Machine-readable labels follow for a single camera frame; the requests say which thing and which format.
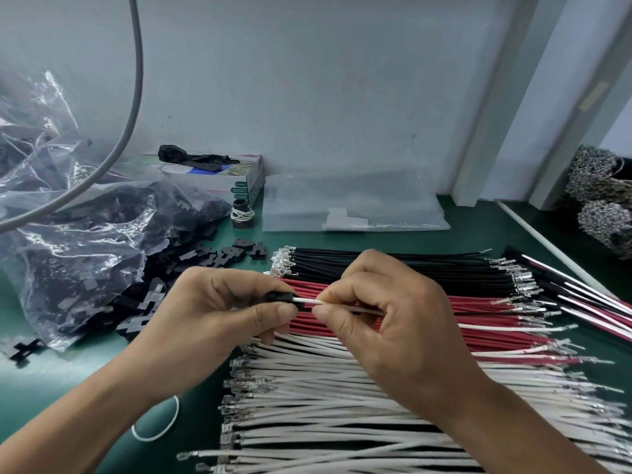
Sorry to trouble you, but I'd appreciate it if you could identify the person's right hand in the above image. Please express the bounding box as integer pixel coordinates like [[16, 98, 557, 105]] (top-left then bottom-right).
[[313, 249, 490, 421]]

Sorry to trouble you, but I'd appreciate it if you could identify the person's left hand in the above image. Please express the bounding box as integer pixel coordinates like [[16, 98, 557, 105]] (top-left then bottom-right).
[[126, 266, 298, 406]]

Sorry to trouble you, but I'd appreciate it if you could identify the single white terminal wire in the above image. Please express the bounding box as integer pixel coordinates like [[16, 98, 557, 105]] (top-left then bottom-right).
[[294, 297, 387, 316]]

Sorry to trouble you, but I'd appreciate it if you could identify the person's left forearm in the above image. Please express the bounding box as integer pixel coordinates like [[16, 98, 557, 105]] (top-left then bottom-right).
[[0, 340, 166, 474]]

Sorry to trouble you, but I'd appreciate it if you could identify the person's right forearm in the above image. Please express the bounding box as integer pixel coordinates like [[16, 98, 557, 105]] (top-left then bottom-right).
[[434, 377, 613, 474]]

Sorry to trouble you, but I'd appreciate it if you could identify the black tape roll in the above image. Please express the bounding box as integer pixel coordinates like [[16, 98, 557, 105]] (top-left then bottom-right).
[[230, 200, 256, 230]]

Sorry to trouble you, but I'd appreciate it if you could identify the loose pile of black connectors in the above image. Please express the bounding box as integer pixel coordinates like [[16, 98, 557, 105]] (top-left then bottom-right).
[[113, 239, 270, 342]]

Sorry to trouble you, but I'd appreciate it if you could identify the flat clear plastic bag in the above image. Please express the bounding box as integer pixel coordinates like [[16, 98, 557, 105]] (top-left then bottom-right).
[[261, 171, 451, 233]]

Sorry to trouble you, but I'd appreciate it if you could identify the white cardboard glove box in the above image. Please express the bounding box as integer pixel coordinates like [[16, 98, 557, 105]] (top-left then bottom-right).
[[140, 152, 266, 209]]

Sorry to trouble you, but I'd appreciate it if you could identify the white rubber band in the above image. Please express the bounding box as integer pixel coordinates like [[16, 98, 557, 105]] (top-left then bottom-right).
[[130, 394, 180, 443]]

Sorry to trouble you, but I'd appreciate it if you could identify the black rubber glove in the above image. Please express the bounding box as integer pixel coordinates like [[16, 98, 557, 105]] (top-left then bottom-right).
[[157, 144, 242, 172]]

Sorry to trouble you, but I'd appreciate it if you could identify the clear bag of black connectors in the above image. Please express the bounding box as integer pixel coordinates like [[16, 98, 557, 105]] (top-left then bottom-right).
[[0, 69, 234, 354]]

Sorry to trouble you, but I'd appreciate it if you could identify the row of black wires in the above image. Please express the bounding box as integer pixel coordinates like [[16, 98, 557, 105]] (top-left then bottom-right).
[[266, 245, 546, 299]]

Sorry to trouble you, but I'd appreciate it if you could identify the row of white wires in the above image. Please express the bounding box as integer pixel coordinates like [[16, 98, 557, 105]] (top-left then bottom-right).
[[176, 323, 632, 474]]

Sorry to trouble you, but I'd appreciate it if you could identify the row of red wires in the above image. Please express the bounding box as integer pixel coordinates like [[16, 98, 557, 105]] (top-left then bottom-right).
[[277, 278, 616, 367]]

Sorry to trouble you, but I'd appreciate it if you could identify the white table edge rail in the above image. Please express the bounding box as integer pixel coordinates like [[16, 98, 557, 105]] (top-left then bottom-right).
[[495, 199, 619, 300]]

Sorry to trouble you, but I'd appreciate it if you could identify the pile of assembled wire harnesses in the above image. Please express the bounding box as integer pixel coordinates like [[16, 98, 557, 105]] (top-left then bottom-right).
[[501, 245, 632, 344]]

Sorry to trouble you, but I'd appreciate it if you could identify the grey speckled wire bundle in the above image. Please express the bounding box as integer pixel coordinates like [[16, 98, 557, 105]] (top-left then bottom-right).
[[565, 173, 632, 207], [569, 145, 625, 182], [577, 199, 632, 260]]

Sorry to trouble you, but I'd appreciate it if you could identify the grey hanging cable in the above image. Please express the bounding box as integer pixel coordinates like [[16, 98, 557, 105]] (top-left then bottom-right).
[[0, 0, 145, 233]]

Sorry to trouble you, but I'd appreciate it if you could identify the white wall pillar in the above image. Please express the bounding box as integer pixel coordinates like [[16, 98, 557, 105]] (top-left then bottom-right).
[[451, 0, 576, 209]]

